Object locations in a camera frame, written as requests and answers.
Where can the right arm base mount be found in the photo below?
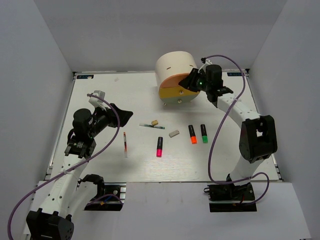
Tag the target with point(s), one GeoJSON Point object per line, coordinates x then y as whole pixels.
{"type": "Point", "coordinates": [229, 198]}

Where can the orange highlighter marker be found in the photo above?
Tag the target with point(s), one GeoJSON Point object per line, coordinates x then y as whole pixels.
{"type": "Point", "coordinates": [192, 134]}

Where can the green highlighter marker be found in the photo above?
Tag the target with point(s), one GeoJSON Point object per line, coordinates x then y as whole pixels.
{"type": "Point", "coordinates": [204, 134]}

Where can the left blue table label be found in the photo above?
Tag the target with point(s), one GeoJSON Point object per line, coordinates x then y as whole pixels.
{"type": "Point", "coordinates": [85, 76]}

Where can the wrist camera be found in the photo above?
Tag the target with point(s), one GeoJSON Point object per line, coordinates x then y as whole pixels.
{"type": "Point", "coordinates": [97, 101]}
{"type": "Point", "coordinates": [205, 62]}

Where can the green clear pen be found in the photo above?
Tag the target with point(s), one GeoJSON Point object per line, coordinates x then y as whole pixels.
{"type": "Point", "coordinates": [152, 126]}

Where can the yellow middle drawer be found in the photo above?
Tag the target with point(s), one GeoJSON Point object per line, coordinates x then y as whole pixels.
{"type": "Point", "coordinates": [176, 91]}

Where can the orange clear pen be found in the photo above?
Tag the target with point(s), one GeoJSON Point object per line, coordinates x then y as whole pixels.
{"type": "Point", "coordinates": [125, 145]}

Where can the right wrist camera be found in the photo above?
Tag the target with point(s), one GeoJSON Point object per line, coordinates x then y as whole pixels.
{"type": "Point", "coordinates": [205, 62]}

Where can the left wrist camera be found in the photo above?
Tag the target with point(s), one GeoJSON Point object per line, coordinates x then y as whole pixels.
{"type": "Point", "coordinates": [97, 101]}

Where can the grey white eraser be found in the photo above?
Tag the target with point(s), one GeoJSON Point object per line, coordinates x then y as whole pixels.
{"type": "Point", "coordinates": [174, 133]}

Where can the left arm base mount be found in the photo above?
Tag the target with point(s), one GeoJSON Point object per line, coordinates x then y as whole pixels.
{"type": "Point", "coordinates": [108, 197]}

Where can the small tan eraser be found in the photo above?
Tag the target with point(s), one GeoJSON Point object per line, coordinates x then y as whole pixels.
{"type": "Point", "coordinates": [154, 123]}

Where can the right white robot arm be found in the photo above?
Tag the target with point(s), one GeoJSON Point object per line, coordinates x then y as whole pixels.
{"type": "Point", "coordinates": [257, 140]}

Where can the pink highlighter marker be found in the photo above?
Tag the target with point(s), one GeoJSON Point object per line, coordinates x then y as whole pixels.
{"type": "Point", "coordinates": [159, 147]}

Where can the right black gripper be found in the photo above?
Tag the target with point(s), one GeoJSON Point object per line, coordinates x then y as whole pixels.
{"type": "Point", "coordinates": [188, 82]}

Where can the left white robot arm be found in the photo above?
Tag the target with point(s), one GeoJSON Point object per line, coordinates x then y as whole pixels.
{"type": "Point", "coordinates": [70, 193]}

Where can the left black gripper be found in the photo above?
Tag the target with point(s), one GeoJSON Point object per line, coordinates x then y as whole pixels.
{"type": "Point", "coordinates": [110, 113]}

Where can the blue table label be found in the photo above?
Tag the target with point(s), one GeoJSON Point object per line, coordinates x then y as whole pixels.
{"type": "Point", "coordinates": [85, 76]}
{"type": "Point", "coordinates": [235, 74]}

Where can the orange top drawer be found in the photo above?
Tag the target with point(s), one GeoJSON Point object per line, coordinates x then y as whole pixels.
{"type": "Point", "coordinates": [173, 81]}

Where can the right blue table label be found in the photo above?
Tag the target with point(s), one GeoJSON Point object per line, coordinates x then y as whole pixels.
{"type": "Point", "coordinates": [235, 74]}

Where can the cream cylindrical drawer organizer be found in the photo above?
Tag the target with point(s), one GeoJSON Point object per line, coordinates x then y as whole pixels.
{"type": "Point", "coordinates": [173, 63]}

